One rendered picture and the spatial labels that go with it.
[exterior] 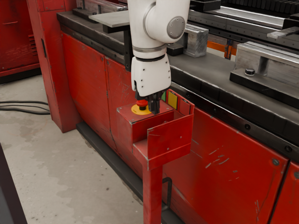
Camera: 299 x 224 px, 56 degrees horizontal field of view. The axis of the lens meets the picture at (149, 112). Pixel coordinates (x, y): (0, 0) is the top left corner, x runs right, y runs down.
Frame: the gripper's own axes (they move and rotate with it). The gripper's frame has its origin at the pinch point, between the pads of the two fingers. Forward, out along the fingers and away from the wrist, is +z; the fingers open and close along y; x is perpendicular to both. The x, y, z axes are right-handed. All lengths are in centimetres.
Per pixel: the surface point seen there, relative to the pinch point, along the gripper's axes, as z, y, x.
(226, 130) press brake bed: 11.0, -18.7, 10.4
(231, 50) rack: 67, -171, -133
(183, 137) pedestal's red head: 11.2, -6.6, 4.8
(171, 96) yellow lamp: 3.0, -9.9, -5.8
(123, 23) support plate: -14.7, -9.1, -32.3
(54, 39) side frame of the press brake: 14, -3, -126
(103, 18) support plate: -15.2, -5.5, -41.6
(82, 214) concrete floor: 83, 22, -46
